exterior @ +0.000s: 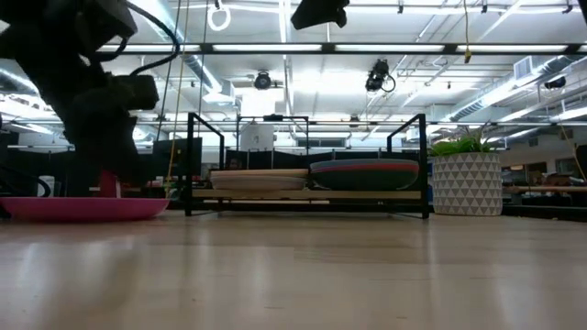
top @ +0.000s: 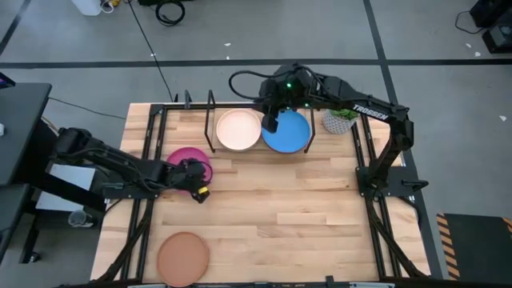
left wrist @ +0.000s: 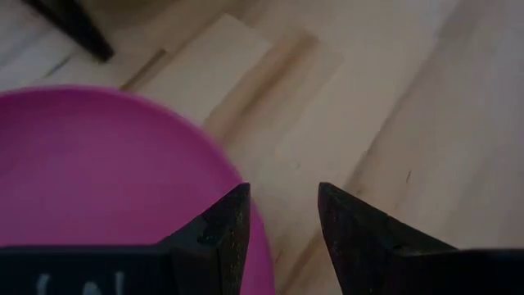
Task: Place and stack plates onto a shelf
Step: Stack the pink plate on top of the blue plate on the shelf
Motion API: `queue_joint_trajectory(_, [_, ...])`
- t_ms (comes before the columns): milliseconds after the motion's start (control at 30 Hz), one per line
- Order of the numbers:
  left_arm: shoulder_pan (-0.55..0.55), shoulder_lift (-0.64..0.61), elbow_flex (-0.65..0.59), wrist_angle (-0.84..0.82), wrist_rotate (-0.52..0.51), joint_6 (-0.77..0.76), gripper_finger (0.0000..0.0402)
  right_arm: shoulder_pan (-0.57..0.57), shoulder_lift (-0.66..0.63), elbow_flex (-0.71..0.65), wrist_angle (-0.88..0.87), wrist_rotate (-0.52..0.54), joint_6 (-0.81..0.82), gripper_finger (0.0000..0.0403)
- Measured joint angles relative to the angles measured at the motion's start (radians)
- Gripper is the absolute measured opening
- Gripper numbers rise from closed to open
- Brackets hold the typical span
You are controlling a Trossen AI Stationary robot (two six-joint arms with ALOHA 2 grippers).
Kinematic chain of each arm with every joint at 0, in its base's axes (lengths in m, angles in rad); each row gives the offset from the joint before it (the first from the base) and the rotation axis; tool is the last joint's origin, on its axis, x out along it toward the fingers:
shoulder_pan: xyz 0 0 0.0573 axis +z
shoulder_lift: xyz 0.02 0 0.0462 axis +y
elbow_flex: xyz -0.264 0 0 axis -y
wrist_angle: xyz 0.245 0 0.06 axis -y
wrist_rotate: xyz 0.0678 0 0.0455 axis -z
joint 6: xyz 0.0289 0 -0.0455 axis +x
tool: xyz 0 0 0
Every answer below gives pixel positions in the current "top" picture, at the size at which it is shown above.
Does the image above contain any white panel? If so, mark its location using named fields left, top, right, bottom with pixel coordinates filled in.
left=34, top=162, right=97, bottom=213

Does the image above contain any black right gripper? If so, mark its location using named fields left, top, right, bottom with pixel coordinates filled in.
left=258, top=62, right=318, bottom=134

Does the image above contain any thin black equipment cable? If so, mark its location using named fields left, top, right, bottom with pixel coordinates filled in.
left=454, top=9, right=486, bottom=36

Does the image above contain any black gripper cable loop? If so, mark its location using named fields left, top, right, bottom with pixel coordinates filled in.
left=228, top=69, right=278, bottom=103

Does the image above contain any blue object on desk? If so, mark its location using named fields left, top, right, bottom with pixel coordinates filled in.
left=0, top=71, right=16, bottom=90

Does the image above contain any black desk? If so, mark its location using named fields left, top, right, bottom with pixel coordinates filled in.
left=0, top=82, right=107, bottom=265

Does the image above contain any magenta plate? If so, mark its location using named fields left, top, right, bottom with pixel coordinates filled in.
left=165, top=146, right=214, bottom=194

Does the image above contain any white triangle-patterned plant pot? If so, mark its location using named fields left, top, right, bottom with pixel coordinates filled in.
left=322, top=108, right=358, bottom=135

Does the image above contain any clear plastic cup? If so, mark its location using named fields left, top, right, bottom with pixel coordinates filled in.
left=66, top=209, right=95, bottom=229

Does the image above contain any terracotta tan plate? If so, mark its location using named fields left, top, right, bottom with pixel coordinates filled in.
left=155, top=231, right=210, bottom=288

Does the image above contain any white container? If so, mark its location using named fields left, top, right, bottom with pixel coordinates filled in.
left=71, top=0, right=103, bottom=17

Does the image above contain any coiled black cable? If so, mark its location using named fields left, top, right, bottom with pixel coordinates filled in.
left=154, top=0, right=186, bottom=27

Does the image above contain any bright blue plate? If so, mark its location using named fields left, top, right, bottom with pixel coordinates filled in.
left=260, top=109, right=313, bottom=155

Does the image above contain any black wire dish rack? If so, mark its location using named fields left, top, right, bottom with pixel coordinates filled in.
left=203, top=89, right=317, bottom=155

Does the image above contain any long black floor cable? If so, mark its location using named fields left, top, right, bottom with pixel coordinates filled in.
left=126, top=0, right=176, bottom=102

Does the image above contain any black mat with hazard stripes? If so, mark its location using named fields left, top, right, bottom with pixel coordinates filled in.
left=435, top=212, right=512, bottom=282

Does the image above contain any cream plate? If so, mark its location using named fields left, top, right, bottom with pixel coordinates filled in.
left=215, top=107, right=263, bottom=153

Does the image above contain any black aluminium rig frame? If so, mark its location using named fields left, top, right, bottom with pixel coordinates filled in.
left=55, top=90, right=512, bottom=288

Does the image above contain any black equipment case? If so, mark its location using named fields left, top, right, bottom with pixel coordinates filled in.
left=469, top=0, right=512, bottom=55

